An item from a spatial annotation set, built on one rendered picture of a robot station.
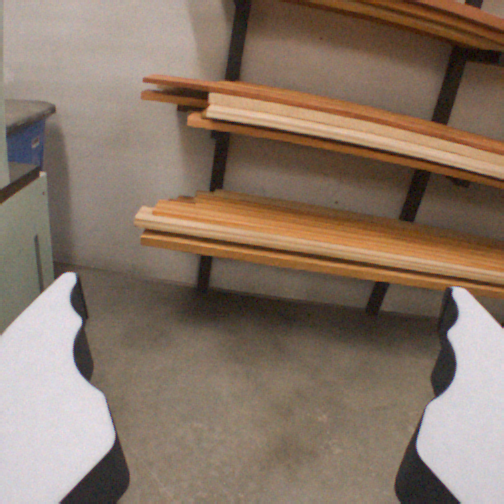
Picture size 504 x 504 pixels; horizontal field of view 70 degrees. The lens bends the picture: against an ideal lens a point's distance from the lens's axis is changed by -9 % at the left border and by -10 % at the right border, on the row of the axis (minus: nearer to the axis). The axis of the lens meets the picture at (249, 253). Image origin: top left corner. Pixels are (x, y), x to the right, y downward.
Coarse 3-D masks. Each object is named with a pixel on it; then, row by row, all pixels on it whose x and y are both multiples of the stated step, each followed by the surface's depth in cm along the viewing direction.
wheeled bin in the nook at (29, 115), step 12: (12, 108) 142; (24, 108) 146; (36, 108) 152; (48, 108) 159; (12, 120) 133; (24, 120) 139; (36, 120) 149; (12, 132) 132; (24, 132) 148; (36, 132) 160; (12, 144) 141; (24, 144) 151; (36, 144) 163; (12, 156) 143; (24, 156) 154; (36, 156) 166
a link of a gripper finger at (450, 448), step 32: (448, 288) 11; (448, 320) 11; (480, 320) 10; (448, 352) 9; (480, 352) 9; (448, 384) 8; (480, 384) 8; (448, 416) 7; (480, 416) 7; (416, 448) 6; (448, 448) 6; (480, 448) 6; (416, 480) 6; (448, 480) 6; (480, 480) 6
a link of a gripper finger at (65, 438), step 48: (48, 288) 10; (48, 336) 9; (0, 384) 7; (48, 384) 7; (0, 432) 6; (48, 432) 6; (96, 432) 7; (0, 480) 6; (48, 480) 6; (96, 480) 6
